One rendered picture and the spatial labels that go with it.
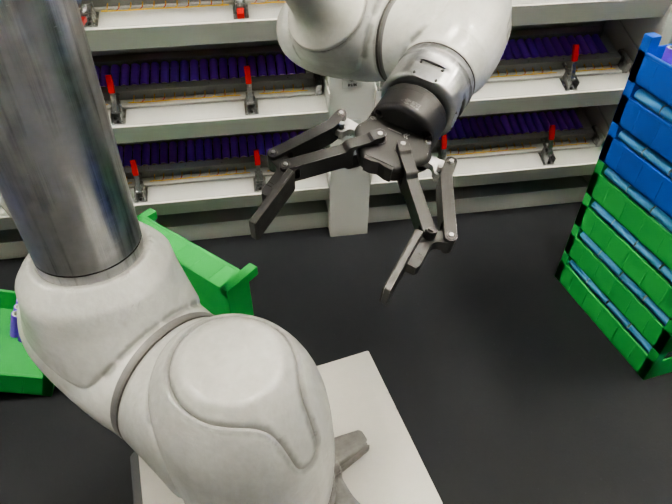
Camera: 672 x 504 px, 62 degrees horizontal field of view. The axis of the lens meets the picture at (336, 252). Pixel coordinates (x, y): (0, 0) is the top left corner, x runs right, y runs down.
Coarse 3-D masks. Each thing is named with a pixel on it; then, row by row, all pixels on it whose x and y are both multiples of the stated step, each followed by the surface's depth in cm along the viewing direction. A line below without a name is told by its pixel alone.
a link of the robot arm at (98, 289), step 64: (0, 0) 35; (64, 0) 39; (0, 64) 38; (64, 64) 40; (0, 128) 40; (64, 128) 42; (64, 192) 45; (128, 192) 51; (64, 256) 48; (128, 256) 52; (64, 320) 50; (128, 320) 52; (64, 384) 57
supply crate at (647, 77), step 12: (648, 36) 91; (660, 36) 90; (648, 48) 91; (660, 48) 94; (636, 60) 94; (648, 60) 92; (660, 60) 89; (636, 72) 94; (648, 72) 92; (660, 72) 90; (636, 84) 95; (648, 84) 93; (660, 84) 90; (660, 96) 91
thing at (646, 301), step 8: (584, 240) 117; (592, 248) 115; (600, 256) 113; (608, 264) 112; (616, 272) 110; (624, 280) 108; (632, 288) 106; (640, 296) 105; (648, 304) 103; (656, 312) 102; (664, 320) 100
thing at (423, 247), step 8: (440, 232) 52; (424, 240) 51; (432, 240) 51; (440, 240) 51; (416, 248) 51; (424, 248) 51; (432, 248) 52; (440, 248) 52; (448, 248) 52; (416, 256) 50; (424, 256) 50; (408, 264) 50; (416, 264) 50; (408, 272) 51; (416, 272) 51
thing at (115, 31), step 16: (112, 16) 100; (128, 16) 101; (144, 16) 101; (160, 16) 101; (176, 16) 101; (192, 16) 101; (208, 16) 102; (224, 16) 102; (256, 16) 102; (272, 16) 102; (96, 32) 99; (112, 32) 99; (128, 32) 100; (144, 32) 100; (160, 32) 101; (176, 32) 101; (192, 32) 102; (208, 32) 102; (224, 32) 103; (240, 32) 103; (256, 32) 104; (272, 32) 104; (96, 48) 102; (112, 48) 102; (128, 48) 102
